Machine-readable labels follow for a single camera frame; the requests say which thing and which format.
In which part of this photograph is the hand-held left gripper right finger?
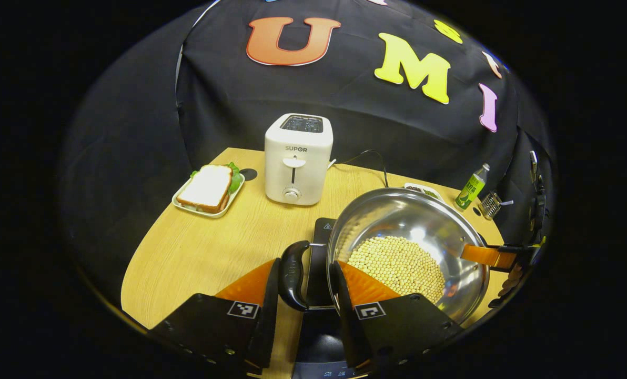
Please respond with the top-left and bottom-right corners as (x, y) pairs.
(330, 261), (464, 372)

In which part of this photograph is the stainless steel pot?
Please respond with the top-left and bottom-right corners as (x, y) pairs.
(278, 188), (490, 324)

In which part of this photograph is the white sandwich tray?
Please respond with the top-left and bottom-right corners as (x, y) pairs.
(171, 163), (246, 219)

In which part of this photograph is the black induction cooktop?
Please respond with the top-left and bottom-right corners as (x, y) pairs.
(291, 217), (377, 379)

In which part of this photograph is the black power cable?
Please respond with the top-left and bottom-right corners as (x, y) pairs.
(335, 149), (389, 188)

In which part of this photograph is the metal wire utensil holder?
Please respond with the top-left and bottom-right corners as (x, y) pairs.
(479, 191), (503, 220)

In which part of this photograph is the white toaster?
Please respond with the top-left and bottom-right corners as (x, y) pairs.
(264, 113), (334, 206)

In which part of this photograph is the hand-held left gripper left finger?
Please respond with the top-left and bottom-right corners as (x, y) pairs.
(148, 258), (281, 375)

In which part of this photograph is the white divided bean dish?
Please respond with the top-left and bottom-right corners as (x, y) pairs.
(404, 183), (443, 202)

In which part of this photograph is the black backdrop cloth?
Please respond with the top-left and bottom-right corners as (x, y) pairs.
(61, 0), (556, 311)

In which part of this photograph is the pile of soybeans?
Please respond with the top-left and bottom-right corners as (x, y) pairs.
(347, 236), (446, 303)

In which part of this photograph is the sandwich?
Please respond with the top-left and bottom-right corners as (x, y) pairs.
(176, 162), (243, 214)

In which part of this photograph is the green tea bottle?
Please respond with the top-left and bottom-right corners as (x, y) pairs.
(454, 163), (490, 211)

